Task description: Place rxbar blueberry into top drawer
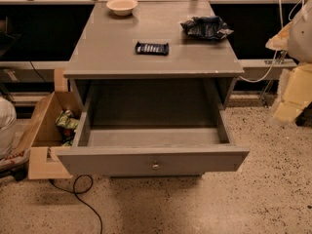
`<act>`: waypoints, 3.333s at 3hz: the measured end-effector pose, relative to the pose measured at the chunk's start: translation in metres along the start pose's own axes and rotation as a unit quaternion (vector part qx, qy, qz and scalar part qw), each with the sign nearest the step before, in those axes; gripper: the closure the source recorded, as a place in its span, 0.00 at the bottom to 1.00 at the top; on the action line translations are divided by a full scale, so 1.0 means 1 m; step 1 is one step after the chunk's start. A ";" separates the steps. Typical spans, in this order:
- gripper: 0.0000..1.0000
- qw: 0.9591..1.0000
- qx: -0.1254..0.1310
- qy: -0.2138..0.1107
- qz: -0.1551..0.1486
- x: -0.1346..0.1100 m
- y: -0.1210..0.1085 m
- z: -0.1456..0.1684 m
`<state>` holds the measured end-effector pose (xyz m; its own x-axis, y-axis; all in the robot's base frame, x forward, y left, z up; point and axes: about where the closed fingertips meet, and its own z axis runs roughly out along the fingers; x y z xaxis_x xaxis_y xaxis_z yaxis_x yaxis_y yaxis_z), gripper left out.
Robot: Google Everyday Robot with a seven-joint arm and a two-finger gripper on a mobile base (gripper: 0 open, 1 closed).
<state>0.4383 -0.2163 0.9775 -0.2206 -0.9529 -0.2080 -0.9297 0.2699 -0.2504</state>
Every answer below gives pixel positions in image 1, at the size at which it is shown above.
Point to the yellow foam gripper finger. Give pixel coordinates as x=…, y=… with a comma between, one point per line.
x=279, y=42

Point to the blueberry rxbar dark wrapper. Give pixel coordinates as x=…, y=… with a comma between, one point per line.
x=152, y=49

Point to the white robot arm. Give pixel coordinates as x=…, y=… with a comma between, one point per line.
x=296, y=36

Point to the round metal drawer knob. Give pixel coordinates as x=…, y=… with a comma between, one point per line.
x=155, y=166

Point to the grey open top drawer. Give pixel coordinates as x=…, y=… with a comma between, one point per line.
x=125, y=128

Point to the crumpled blue chip bag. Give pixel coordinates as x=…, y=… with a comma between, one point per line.
x=208, y=28

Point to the grey wooden cabinet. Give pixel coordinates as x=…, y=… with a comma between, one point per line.
x=106, y=48

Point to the cream paper bowl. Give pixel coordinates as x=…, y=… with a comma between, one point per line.
x=121, y=8

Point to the green snack bag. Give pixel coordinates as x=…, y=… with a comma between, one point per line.
x=66, y=120

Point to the open cardboard box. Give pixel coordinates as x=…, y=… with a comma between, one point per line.
x=42, y=137

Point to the white bag at left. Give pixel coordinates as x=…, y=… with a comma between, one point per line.
x=8, y=118

